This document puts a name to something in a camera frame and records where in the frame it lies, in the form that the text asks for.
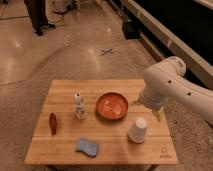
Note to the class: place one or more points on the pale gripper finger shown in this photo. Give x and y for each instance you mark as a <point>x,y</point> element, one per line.
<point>157,115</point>
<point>135,103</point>

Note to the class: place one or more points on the clear plastic bottle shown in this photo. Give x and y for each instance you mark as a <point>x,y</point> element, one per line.
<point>79,106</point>

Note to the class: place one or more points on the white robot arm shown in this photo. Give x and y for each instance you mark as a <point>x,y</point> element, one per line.
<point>166,79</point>

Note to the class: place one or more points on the orange bowl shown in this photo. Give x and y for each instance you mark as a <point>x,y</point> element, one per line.
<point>112,106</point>

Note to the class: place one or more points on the white paper cup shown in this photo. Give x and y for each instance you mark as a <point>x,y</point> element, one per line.
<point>138,130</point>

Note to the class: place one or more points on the blue sponge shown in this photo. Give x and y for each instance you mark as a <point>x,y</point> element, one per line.
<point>88,147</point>

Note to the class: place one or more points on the black box on floor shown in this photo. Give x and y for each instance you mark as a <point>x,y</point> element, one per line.
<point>130,30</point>

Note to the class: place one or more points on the dark red chili pepper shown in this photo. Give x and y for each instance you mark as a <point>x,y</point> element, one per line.
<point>53,123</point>

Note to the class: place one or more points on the white machine base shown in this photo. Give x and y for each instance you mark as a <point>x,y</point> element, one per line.
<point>63,6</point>

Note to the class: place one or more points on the person in dark trousers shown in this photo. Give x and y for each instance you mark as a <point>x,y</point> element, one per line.
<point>37,13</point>

